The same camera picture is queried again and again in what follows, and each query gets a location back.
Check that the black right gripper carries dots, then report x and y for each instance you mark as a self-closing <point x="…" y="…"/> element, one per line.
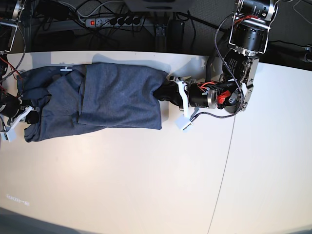
<point x="10" y="107"/>

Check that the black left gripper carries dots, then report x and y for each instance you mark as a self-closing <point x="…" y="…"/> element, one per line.
<point x="200" y="95"/>

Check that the blue grey T-shirt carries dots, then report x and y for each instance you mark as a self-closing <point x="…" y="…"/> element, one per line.
<point x="91" y="97"/>

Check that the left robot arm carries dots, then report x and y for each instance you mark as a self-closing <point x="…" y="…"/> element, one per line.
<point x="239" y="50"/>

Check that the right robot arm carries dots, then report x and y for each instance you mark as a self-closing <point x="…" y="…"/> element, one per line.
<point x="10" y="17"/>

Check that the black power adapter brick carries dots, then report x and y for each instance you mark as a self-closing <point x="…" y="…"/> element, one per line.
<point x="175" y="34"/>

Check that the white power strip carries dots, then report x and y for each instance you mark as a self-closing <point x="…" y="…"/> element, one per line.
<point x="101" y="22"/>

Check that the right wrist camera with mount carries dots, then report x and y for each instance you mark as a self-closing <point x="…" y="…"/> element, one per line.
<point x="8" y="131"/>

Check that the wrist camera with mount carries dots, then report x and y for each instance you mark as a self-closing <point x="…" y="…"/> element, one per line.
<point x="185" y="121"/>
<point x="8" y="131"/>

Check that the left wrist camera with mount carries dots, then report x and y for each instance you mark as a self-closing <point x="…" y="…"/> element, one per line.
<point x="185" y="121"/>

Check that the aluminium frame post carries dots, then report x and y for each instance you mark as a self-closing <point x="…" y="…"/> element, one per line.
<point x="160" y="28"/>

